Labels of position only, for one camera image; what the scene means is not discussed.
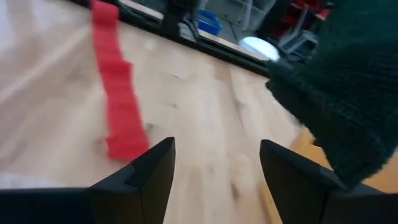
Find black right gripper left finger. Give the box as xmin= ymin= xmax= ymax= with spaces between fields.
xmin=0 ymin=136 xmax=177 ymax=224

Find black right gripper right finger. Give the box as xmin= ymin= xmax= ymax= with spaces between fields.
xmin=259 ymin=139 xmax=398 ymax=224

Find red bandage strip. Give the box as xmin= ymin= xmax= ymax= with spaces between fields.
xmin=90 ymin=0 xmax=150 ymax=162

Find dark green bandage roll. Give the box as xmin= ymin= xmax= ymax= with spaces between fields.
xmin=265 ymin=0 xmax=398 ymax=190

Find white trash bin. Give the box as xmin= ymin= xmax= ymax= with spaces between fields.
xmin=238 ymin=35 xmax=281 ymax=62

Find blue plastic crate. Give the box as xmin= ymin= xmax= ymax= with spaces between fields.
xmin=195 ymin=8 xmax=223 ymax=37

